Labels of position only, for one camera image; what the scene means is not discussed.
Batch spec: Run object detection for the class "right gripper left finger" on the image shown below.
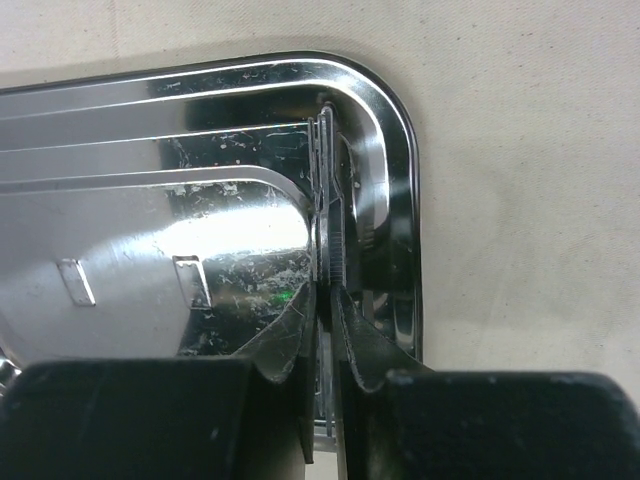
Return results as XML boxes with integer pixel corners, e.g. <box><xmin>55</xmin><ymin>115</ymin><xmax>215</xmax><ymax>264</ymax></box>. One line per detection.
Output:
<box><xmin>1</xmin><ymin>284</ymin><xmax>317</xmax><ymax>479</ymax></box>

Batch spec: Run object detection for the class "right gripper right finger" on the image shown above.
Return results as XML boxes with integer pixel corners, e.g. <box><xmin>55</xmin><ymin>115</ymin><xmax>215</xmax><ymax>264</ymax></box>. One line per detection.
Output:
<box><xmin>331</xmin><ymin>287</ymin><xmax>639</xmax><ymax>479</ymax></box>

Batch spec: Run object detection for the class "steel scalpel handle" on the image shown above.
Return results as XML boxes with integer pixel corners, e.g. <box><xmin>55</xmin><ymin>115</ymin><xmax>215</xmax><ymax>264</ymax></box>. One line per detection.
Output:
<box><xmin>309</xmin><ymin>104</ymin><xmax>346</xmax><ymax>439</ymax></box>

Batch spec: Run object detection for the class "steel instrument tray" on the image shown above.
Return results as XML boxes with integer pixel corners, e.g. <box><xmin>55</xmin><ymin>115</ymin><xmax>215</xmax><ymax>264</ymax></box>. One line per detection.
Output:
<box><xmin>1</xmin><ymin>52</ymin><xmax>423</xmax><ymax>369</ymax></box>

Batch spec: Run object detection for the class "beige cloth wrap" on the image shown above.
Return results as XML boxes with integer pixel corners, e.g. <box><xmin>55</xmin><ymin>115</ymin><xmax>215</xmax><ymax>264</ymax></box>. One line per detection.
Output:
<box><xmin>1</xmin><ymin>1</ymin><xmax>639</xmax><ymax>389</ymax></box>

